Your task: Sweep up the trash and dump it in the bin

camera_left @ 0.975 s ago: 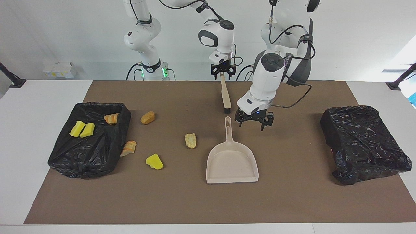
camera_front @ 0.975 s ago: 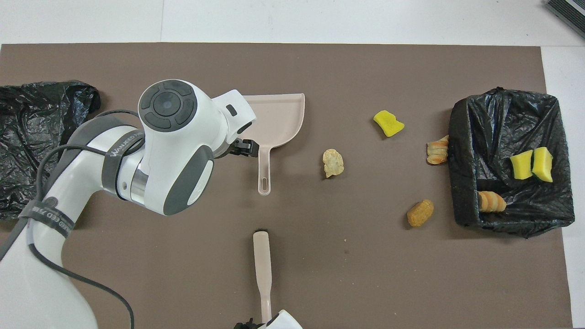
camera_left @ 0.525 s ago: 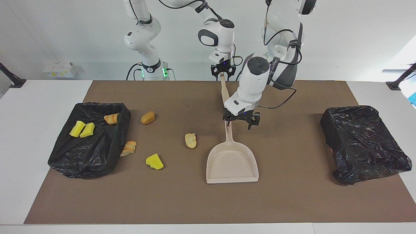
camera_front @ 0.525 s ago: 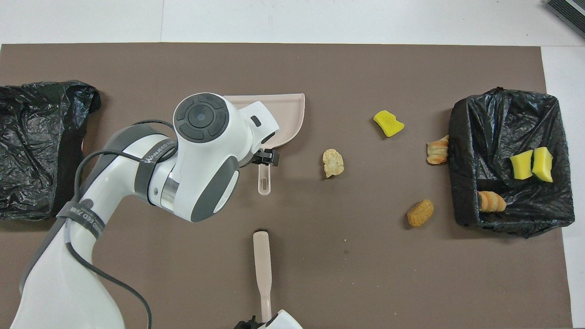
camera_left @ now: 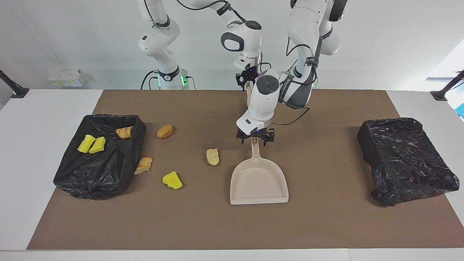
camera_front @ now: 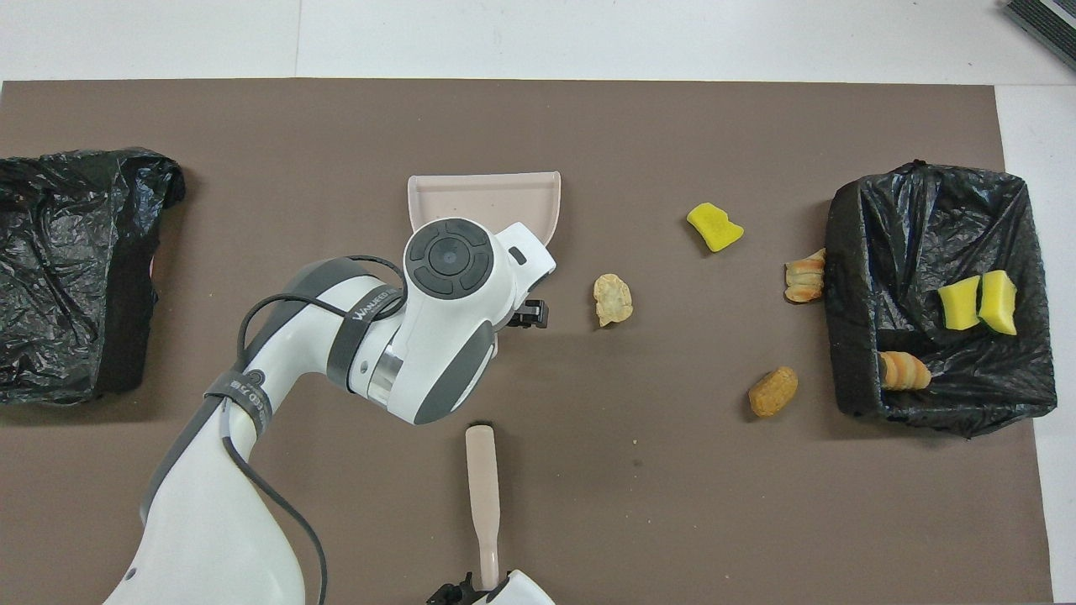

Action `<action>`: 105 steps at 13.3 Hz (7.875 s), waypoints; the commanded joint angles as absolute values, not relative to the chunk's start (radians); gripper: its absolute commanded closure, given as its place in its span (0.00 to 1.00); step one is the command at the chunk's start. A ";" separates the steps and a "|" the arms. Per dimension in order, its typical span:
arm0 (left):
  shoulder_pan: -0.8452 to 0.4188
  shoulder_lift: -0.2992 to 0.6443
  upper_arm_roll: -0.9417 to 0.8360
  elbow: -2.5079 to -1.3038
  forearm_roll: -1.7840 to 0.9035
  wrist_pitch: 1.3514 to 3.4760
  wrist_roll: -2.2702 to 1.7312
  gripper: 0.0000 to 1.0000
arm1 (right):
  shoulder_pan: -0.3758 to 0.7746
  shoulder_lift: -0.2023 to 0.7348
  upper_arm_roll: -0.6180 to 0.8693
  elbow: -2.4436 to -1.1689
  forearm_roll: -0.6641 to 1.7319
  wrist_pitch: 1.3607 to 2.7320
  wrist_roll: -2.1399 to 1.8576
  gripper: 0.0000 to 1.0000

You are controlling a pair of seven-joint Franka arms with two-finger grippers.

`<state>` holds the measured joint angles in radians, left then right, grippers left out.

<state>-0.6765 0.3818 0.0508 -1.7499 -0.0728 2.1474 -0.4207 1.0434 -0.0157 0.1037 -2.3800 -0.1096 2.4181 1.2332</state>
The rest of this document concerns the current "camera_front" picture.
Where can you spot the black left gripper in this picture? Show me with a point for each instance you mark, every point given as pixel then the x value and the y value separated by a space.
pixel 530 315

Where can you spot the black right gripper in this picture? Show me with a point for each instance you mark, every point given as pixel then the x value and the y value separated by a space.
pixel 461 592

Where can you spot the pale yellowish bread lump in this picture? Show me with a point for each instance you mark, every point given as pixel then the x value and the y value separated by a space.
pixel 612 301

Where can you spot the beige hand brush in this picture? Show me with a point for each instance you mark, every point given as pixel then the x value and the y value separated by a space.
pixel 483 479

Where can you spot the beige plastic dustpan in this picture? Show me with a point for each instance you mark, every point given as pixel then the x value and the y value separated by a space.
pixel 471 197

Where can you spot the orange-brown nugget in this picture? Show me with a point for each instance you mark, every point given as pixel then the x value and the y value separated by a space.
pixel 772 393

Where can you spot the beige crusty bread chunk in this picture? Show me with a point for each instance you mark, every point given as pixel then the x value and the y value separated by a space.
pixel 904 371

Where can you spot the curved yellow sponge piece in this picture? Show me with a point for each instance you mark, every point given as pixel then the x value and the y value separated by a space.
pixel 958 304

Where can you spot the notched yellow sponge piece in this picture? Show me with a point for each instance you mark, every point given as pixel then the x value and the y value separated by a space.
pixel 999 302

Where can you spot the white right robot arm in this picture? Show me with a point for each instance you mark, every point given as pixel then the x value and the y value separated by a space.
pixel 525 592

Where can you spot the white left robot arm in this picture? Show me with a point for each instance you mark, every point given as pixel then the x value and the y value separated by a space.
pixel 445 319

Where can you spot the bin lined with black bag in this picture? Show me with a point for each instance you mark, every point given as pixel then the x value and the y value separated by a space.
pixel 908 244
pixel 59 252

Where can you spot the chunky yellow sponge piece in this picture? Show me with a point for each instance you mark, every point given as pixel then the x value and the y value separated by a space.
pixel 714 228

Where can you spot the brown table mat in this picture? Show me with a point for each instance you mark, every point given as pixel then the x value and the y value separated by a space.
pixel 672 504

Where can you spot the layered croissant piece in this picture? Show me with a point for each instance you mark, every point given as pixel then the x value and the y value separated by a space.
pixel 804 277

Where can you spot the dark ribbed device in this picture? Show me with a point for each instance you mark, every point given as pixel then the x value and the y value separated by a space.
pixel 1051 21

